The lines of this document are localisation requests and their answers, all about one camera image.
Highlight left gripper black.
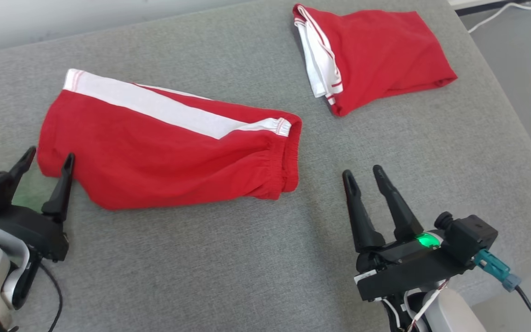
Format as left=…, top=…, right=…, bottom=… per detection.
left=0, top=146, right=76, bottom=263

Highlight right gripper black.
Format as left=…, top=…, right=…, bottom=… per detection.
left=342, top=165, right=476, bottom=303

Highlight red shorts with white stripe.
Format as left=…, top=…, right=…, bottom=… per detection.
left=37, top=68, right=303, bottom=212

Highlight red jersey with white sleeves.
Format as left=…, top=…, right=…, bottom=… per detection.
left=292, top=3, right=459, bottom=117

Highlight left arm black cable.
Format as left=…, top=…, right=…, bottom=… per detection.
left=39, top=262, right=64, bottom=332

